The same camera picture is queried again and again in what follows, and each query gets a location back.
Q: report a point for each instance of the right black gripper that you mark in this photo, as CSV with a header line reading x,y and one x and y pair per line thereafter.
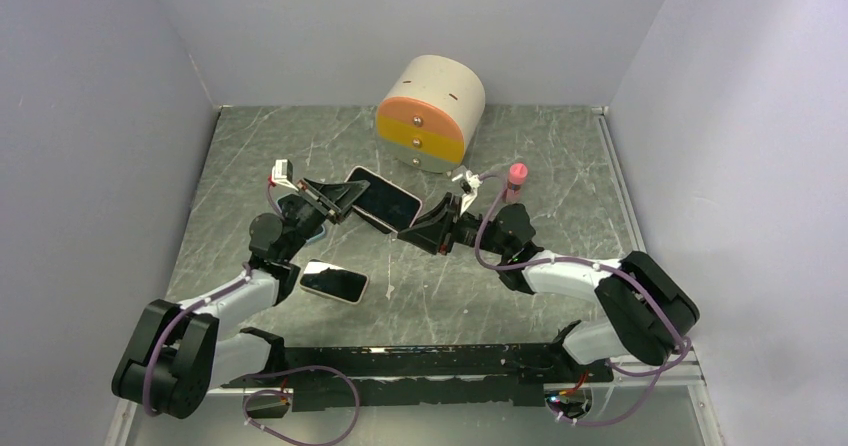
x,y
437,230

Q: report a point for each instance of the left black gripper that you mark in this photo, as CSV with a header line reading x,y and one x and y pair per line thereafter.
x,y
338,200

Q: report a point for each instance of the phone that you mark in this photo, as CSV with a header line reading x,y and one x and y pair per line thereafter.
x,y
333,282
384,205
303,216

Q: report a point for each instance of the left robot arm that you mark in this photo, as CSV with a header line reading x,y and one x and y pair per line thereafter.
x,y
205,324

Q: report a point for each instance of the phone in blue case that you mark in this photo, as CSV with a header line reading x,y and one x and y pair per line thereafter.
x,y
303,216

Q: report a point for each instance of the phone in cream case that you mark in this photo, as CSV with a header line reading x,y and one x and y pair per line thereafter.
x,y
333,282

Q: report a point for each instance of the pink capped marker tube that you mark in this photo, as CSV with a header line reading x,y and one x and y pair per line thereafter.
x,y
516,177

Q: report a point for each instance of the round pastel drawer cabinet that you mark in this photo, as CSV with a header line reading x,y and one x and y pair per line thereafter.
x,y
430,115

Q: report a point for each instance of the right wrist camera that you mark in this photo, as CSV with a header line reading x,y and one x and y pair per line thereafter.
x,y
469,183

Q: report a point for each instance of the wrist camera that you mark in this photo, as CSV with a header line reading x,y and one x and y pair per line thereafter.
x,y
281,174
469,183

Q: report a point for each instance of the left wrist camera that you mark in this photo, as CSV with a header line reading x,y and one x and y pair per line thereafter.
x,y
281,174

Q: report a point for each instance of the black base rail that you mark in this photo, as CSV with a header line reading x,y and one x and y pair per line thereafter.
x,y
521,374

